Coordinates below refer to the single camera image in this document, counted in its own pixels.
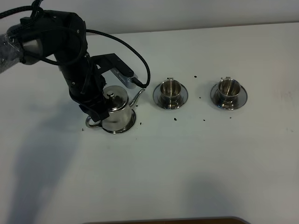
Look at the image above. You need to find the braided black left cable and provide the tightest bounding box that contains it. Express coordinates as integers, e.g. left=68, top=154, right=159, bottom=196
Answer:
left=0, top=0, right=151, bottom=89

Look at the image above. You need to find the stainless steel teapot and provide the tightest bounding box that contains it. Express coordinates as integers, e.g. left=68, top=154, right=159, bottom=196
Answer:
left=85, top=85, right=145, bottom=128

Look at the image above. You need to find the left steel teacup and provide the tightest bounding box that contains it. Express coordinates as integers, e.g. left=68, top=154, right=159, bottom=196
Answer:
left=159, top=78, right=182, bottom=104

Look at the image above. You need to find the left steel cup saucer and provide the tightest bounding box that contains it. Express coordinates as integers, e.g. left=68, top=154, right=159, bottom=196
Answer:
left=153, top=79, right=188, bottom=110

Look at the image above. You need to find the right steel cup saucer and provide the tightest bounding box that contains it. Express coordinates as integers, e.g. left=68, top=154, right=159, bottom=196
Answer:
left=210, top=84, right=248, bottom=110

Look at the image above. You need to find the right steel teacup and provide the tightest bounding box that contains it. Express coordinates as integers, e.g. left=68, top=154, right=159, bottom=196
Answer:
left=217, top=77, right=241, bottom=104

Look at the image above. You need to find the steel teacup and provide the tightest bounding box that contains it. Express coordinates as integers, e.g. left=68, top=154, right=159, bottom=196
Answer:
left=217, top=77, right=241, bottom=104
left=159, top=78, right=182, bottom=104

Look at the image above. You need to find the black camera mount bracket left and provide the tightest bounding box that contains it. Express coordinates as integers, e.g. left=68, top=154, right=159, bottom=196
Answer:
left=91, top=53, right=134, bottom=77

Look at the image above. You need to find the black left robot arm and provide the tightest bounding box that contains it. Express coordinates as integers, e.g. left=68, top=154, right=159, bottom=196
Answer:
left=0, top=6, right=109, bottom=122

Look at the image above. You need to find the steel cup saucer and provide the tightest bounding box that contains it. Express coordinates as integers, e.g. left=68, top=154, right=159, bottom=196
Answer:
left=210, top=84, right=248, bottom=110
left=153, top=79, right=188, bottom=110

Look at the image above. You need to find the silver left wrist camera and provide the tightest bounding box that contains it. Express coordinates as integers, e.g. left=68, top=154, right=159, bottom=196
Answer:
left=110, top=68, right=138, bottom=89

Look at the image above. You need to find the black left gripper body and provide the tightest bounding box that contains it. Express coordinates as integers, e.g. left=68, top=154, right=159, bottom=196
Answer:
left=79, top=74, right=109, bottom=122

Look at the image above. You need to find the steel teapot saucer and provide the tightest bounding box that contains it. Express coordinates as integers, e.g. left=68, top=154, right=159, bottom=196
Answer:
left=101, top=109, right=136, bottom=134

